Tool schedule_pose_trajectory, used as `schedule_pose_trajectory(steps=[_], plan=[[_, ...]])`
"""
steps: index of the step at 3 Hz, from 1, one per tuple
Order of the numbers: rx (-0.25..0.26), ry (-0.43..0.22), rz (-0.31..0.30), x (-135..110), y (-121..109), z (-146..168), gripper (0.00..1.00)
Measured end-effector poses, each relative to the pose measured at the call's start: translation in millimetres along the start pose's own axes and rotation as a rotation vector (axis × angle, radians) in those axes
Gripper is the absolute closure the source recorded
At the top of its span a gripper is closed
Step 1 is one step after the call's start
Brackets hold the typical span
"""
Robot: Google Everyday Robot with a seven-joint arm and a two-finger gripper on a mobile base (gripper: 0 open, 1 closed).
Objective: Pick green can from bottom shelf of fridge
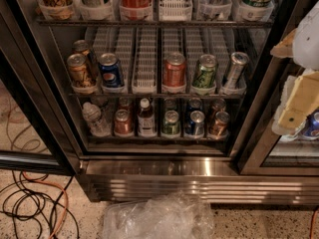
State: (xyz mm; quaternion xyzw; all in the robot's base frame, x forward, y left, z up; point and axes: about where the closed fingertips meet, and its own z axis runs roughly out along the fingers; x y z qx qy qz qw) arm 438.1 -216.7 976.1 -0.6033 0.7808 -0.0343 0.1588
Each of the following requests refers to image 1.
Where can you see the orange can shelf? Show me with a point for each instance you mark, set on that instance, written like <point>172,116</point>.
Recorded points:
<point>217,105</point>
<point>219,124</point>

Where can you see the green can bottom shelf rear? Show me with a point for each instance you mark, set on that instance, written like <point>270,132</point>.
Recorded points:
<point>169,104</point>

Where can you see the orange can bottom shelf front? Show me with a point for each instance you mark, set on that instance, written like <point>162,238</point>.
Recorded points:
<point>219,124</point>

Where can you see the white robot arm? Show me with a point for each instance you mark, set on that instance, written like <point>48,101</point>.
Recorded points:
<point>305,46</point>

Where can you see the blue can shelf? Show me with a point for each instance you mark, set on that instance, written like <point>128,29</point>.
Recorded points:
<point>195,123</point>
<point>194,104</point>

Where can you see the blue can bottom shelf front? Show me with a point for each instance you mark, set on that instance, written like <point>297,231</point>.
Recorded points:
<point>195,123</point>

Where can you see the clear water bottle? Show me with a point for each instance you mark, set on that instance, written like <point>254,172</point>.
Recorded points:
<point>95,120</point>

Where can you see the orange can bottom shelf rear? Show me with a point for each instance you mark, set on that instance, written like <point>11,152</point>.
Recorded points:
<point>217,105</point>

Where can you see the stainless steel fridge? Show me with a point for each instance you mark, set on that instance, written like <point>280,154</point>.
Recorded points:
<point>250,165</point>

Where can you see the red can bottom shelf rear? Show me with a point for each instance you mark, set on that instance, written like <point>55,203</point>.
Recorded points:
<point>125,104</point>

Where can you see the gold can middle shelf rear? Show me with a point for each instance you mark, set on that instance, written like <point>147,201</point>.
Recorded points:
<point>83,47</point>

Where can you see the blue can right compartment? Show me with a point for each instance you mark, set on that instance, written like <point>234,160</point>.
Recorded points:
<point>311,129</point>

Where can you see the red can bottom shelf front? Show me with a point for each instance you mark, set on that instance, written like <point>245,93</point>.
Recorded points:
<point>123,122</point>

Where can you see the red can middle shelf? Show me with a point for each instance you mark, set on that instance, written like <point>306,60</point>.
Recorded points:
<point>174,70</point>

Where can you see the gold can middle shelf front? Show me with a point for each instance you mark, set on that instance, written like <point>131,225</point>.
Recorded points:
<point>80,71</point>

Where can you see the blue pepsi can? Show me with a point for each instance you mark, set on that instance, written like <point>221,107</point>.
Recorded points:
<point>111,71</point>

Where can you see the silver slim can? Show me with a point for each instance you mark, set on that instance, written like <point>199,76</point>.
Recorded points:
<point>238,62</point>

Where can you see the blue can bottom shelf rear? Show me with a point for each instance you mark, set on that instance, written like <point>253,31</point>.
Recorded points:
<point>194,104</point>

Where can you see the clear plastic bag bin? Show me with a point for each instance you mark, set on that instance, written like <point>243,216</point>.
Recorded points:
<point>172,216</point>

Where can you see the green can bottom shelf front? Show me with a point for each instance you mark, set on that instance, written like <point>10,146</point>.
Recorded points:
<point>171,125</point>

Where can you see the green can middle shelf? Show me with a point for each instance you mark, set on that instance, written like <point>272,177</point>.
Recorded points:
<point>206,67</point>

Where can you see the fridge sliding glass door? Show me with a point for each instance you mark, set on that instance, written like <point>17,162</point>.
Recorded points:
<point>47,143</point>

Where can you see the brown juice bottle white cap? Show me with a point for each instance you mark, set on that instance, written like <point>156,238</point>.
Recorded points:
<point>146,119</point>

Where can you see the empty white tray top shelf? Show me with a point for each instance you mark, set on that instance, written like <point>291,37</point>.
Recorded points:
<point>175,10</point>

